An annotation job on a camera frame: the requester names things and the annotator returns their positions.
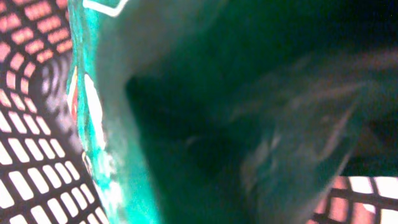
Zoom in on grey plastic basket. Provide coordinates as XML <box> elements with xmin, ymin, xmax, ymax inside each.
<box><xmin>1</xmin><ymin>1</ymin><xmax>397</xmax><ymax>223</ymax></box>

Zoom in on green Nescafe coffee bag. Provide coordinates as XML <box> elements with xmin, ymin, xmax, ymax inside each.
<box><xmin>68</xmin><ymin>0</ymin><xmax>397</xmax><ymax>223</ymax></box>

